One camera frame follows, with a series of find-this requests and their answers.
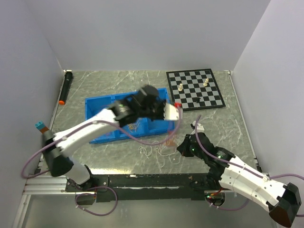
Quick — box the yellow wire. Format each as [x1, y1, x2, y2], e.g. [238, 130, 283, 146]
[127, 122, 141, 133]

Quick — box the blue left plastic bin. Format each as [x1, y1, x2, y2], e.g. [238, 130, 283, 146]
[85, 95, 117, 144]

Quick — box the blue right plastic bin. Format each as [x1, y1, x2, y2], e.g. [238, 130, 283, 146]
[142, 88, 175, 135]

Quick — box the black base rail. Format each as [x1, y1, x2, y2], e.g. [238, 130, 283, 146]
[65, 172, 235, 204]

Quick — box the blue middle plastic bin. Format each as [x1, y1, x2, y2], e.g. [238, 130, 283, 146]
[113, 92, 146, 141]

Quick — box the cream chess piece left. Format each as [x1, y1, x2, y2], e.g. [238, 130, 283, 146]
[178, 84, 183, 92]

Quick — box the blue plastic bin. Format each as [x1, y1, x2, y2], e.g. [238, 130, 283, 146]
[85, 95, 117, 144]
[142, 88, 175, 135]
[113, 92, 146, 141]

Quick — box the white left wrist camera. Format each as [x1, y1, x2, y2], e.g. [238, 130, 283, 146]
[163, 103, 182, 121]

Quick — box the cream chess piece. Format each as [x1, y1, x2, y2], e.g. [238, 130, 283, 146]
[203, 78, 209, 87]
[178, 84, 183, 92]

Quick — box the black marker orange cap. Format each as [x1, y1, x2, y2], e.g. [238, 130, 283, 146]
[58, 71, 74, 105]

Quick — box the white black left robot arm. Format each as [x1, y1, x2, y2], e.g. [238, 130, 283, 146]
[43, 85, 170, 191]

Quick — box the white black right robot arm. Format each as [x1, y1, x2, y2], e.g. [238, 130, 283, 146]
[177, 132, 302, 228]

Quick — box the purple left robot cable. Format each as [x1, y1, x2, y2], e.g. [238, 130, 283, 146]
[21, 108, 184, 180]

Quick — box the black grey chessboard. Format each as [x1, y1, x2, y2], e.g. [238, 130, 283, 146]
[166, 68, 226, 111]

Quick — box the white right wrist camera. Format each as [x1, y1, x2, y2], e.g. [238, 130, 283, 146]
[190, 121, 205, 134]

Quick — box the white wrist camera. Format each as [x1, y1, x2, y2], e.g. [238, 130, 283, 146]
[163, 103, 182, 121]
[190, 121, 205, 134]

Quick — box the white wire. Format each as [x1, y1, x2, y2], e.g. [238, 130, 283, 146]
[137, 142, 182, 168]

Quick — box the toy brick tower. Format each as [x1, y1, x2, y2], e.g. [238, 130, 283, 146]
[35, 121, 49, 134]

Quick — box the cream chess piece right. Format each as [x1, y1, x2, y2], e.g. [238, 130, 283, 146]
[203, 78, 209, 87]

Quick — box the aluminium frame rail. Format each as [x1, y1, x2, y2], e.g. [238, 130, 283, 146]
[23, 175, 67, 195]

